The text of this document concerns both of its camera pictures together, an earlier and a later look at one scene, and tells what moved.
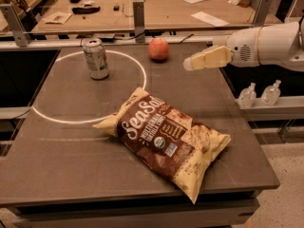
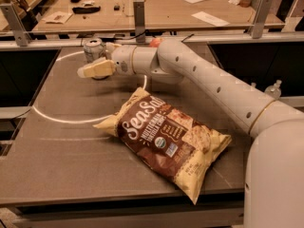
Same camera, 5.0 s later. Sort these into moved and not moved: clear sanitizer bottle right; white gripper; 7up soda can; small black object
Moved: white gripper
Not moved: small black object; 7up soda can; clear sanitizer bottle right
